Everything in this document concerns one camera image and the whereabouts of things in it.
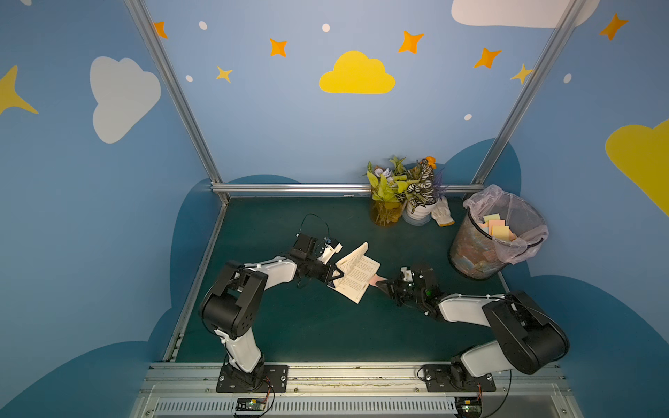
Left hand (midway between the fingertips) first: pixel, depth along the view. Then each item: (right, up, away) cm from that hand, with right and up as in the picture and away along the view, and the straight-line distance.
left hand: (342, 271), depth 92 cm
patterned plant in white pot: (+30, +28, +2) cm, 41 cm away
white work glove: (+46, +21, +24) cm, 55 cm away
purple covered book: (+6, 0, +6) cm, 9 cm away
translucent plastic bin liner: (+60, +19, -6) cm, 63 cm away
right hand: (+12, -2, -3) cm, 13 cm away
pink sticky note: (+12, -3, +1) cm, 12 cm away
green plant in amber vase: (+17, +31, +4) cm, 36 cm away
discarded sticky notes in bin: (+56, +15, +1) cm, 58 cm away
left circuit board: (-26, -34, -20) cm, 47 cm away
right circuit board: (+35, -34, -20) cm, 53 cm away
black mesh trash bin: (+44, +7, -5) cm, 45 cm away
